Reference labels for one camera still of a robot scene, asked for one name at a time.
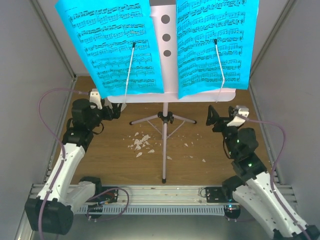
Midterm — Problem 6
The cyan sheet music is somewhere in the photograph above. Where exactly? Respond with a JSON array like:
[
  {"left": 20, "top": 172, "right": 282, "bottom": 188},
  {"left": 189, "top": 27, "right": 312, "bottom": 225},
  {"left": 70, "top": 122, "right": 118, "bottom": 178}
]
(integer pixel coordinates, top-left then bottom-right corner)
[
  {"left": 176, "top": 0, "right": 260, "bottom": 99},
  {"left": 55, "top": 0, "right": 164, "bottom": 98}
]

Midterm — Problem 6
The white slotted cable duct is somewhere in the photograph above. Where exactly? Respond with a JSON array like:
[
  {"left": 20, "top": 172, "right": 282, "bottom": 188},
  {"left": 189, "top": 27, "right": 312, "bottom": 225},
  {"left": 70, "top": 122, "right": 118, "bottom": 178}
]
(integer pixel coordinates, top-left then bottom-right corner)
[{"left": 88, "top": 205, "right": 225, "bottom": 216}]

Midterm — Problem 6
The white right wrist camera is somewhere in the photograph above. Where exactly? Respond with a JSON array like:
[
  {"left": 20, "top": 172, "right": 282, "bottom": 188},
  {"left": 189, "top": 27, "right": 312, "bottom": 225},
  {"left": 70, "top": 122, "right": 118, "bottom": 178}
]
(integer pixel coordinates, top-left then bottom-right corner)
[{"left": 227, "top": 105, "right": 250, "bottom": 128}]

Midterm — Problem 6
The white paper scrap pile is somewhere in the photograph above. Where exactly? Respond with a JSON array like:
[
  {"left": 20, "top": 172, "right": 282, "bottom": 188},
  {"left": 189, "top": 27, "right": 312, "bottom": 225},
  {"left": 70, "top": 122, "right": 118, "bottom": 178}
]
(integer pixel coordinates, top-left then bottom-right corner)
[{"left": 120, "top": 121, "right": 209, "bottom": 163}]

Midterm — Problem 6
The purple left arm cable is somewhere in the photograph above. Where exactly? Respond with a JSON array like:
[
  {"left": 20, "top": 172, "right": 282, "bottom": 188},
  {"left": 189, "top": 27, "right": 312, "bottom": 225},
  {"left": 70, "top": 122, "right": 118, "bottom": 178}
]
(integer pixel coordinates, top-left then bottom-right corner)
[{"left": 37, "top": 87, "right": 91, "bottom": 240}]

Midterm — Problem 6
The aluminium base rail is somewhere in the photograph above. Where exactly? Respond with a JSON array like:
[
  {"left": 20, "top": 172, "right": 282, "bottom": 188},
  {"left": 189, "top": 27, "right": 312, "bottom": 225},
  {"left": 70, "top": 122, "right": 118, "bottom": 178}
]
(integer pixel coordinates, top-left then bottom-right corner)
[{"left": 29, "top": 184, "right": 298, "bottom": 206}]

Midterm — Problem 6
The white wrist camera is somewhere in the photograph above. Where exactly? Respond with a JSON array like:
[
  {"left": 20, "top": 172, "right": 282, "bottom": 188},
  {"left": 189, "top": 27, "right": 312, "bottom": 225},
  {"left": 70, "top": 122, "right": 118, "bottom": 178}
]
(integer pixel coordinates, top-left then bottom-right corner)
[
  {"left": 89, "top": 88, "right": 103, "bottom": 110},
  {"left": 227, "top": 105, "right": 250, "bottom": 128}
]

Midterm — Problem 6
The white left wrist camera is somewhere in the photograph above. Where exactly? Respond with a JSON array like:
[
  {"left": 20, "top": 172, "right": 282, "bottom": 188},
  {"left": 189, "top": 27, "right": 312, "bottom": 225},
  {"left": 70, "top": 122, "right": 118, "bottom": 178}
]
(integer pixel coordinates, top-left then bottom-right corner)
[{"left": 89, "top": 88, "right": 103, "bottom": 110}]

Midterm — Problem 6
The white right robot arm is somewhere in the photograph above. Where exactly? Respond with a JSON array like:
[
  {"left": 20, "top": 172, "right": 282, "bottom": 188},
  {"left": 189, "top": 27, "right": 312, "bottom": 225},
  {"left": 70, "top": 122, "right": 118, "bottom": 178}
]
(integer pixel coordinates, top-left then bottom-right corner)
[{"left": 206, "top": 105, "right": 320, "bottom": 240}]

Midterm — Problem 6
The white tripod music stand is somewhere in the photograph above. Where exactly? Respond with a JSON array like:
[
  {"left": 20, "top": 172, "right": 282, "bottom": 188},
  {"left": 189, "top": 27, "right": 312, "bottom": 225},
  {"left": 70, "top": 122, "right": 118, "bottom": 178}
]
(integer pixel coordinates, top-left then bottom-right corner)
[{"left": 106, "top": 0, "right": 236, "bottom": 185}]

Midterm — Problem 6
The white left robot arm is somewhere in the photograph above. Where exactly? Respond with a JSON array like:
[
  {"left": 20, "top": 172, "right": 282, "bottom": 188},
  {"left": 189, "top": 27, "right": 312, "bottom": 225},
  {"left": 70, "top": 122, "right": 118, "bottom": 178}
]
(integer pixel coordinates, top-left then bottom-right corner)
[{"left": 24, "top": 98, "right": 122, "bottom": 238}]

